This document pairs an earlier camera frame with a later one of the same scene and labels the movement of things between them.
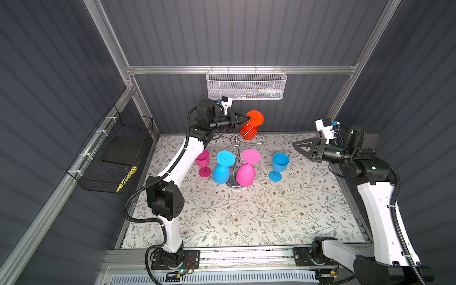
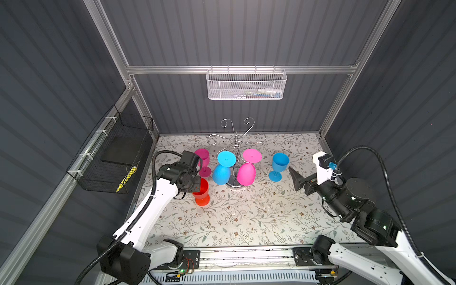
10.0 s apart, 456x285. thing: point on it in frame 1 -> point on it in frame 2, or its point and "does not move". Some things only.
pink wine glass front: [246, 172] does not move
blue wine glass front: [221, 171] does not move
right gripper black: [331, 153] -> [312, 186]
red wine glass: [256, 120] -> [202, 198]
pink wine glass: [202, 161] does not move
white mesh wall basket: [246, 84] does not move
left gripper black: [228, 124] -> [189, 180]
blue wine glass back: [280, 162] does not move
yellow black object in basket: [126, 178] does not move
